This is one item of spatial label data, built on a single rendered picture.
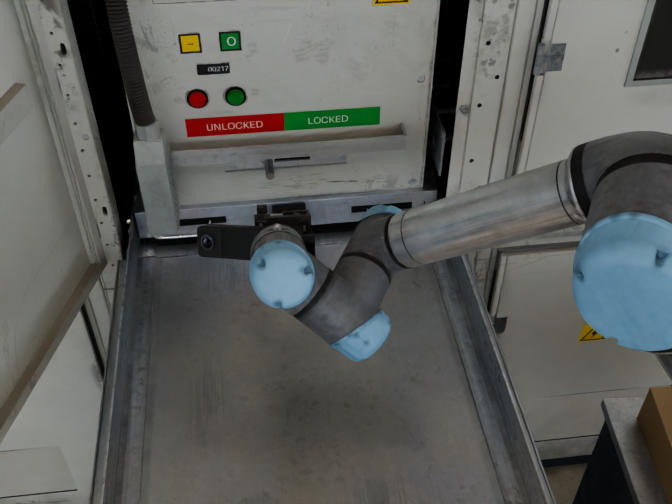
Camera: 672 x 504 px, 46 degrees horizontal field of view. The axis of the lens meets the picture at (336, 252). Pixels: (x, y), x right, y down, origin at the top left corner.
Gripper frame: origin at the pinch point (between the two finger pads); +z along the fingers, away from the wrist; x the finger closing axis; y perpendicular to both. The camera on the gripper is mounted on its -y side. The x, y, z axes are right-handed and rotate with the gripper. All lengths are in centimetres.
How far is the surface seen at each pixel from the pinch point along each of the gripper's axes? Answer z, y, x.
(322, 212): 15.9, 11.1, -1.5
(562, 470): 56, 74, -80
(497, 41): -3.6, 37.5, 26.7
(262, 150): 5.3, 1.0, 11.2
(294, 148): 5.3, 6.2, 11.3
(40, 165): -1.2, -32.6, 11.3
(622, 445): -16, 54, -36
